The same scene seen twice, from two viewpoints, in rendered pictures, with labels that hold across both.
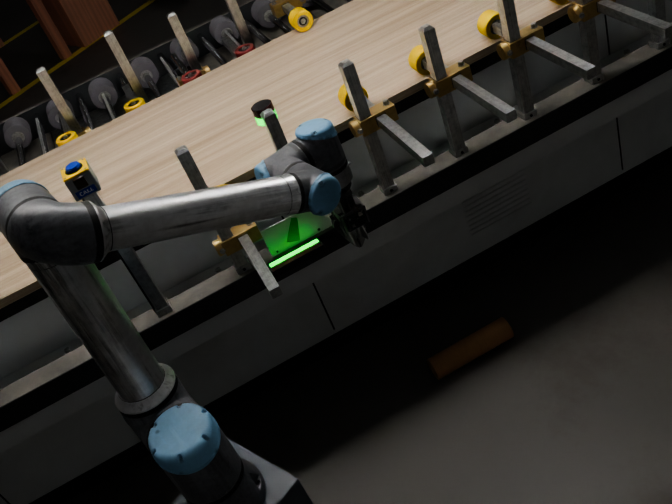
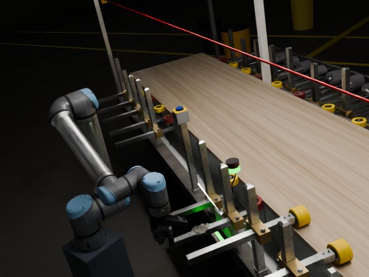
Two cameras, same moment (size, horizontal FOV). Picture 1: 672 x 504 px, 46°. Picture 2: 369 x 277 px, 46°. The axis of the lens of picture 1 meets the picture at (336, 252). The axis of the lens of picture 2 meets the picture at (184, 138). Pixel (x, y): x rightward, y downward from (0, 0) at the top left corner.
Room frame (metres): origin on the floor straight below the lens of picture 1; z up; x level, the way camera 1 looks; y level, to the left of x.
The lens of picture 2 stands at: (1.63, -1.60, 2.06)
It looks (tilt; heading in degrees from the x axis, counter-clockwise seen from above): 25 degrees down; 84
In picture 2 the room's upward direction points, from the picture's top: 12 degrees counter-clockwise
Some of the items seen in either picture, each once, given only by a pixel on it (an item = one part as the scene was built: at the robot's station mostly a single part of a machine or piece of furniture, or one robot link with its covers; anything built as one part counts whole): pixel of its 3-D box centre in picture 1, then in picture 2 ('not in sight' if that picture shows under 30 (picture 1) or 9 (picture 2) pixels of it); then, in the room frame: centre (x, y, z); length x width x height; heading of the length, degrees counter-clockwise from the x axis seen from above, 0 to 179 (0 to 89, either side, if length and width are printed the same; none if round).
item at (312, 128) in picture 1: (320, 147); (155, 189); (1.64, -0.06, 1.13); 0.10 x 0.09 x 0.12; 113
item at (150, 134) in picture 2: not in sight; (145, 136); (1.67, 1.21, 0.82); 0.44 x 0.03 x 0.04; 9
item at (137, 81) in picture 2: not in sight; (144, 108); (1.71, 1.51, 0.91); 0.04 x 0.04 x 0.48; 9
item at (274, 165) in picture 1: (285, 172); (139, 179); (1.58, 0.04, 1.14); 0.12 x 0.12 x 0.09; 23
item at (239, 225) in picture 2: not in sight; (233, 217); (1.95, 0.00, 0.84); 0.14 x 0.06 x 0.05; 99
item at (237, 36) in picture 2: not in sight; (237, 49); (3.37, 4.58, 0.34); 0.44 x 0.43 x 0.68; 124
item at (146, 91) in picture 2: not in sight; (153, 119); (1.75, 1.26, 0.91); 0.04 x 0.04 x 0.48; 9
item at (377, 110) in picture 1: (372, 119); (257, 228); (1.99, -0.24, 0.94); 0.14 x 0.06 x 0.05; 99
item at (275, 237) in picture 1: (305, 224); (226, 229); (1.92, 0.05, 0.75); 0.26 x 0.01 x 0.10; 99
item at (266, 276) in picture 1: (251, 251); (197, 207); (1.82, 0.22, 0.80); 0.44 x 0.03 x 0.04; 9
